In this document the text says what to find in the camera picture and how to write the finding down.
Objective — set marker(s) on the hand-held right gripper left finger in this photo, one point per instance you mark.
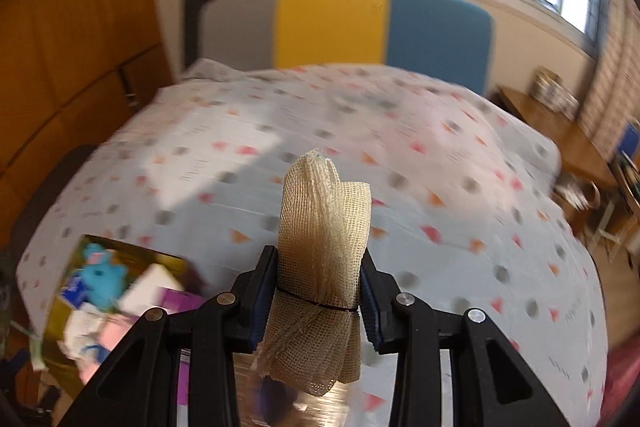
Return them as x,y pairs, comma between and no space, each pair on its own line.
262,312

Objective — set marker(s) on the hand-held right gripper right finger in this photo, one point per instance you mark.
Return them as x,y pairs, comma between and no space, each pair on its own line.
370,312

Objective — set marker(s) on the beige gauze roll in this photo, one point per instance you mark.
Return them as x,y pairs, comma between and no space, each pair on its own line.
320,232

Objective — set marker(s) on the black upright post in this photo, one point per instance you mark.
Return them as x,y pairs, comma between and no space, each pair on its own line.
192,27

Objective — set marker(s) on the gold metal tray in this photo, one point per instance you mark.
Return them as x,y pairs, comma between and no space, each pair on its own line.
56,327

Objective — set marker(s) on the purple carton box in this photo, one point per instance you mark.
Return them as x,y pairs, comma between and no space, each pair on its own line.
182,302

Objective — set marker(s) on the white foam sponge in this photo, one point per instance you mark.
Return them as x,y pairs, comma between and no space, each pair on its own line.
150,289

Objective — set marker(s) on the blue folding chair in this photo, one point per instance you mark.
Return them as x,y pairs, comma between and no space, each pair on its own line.
630,142

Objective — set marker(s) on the grey yellow blue chair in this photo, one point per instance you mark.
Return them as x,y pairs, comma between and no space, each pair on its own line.
330,22

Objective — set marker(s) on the blue plush toy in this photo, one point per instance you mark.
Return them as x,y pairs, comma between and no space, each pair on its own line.
102,279

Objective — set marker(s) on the patterned plastic tablecloth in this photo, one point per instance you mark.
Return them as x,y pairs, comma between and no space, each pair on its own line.
425,157

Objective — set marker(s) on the small blue tissue packet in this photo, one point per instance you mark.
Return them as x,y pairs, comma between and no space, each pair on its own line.
72,292

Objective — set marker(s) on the wooden desk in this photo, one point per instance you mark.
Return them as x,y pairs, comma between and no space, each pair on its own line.
565,132

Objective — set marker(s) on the wooden wardrobe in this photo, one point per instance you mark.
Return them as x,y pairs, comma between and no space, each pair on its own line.
75,32

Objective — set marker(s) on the ornate gold tissue box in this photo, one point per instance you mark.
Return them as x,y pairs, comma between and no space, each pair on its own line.
300,407

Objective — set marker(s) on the pink blanket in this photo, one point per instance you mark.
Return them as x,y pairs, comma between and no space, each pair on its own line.
625,387

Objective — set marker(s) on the beige patterned curtain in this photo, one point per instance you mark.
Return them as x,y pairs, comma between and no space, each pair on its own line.
615,72

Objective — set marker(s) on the white plastic packet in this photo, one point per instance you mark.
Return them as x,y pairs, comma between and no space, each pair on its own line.
82,327

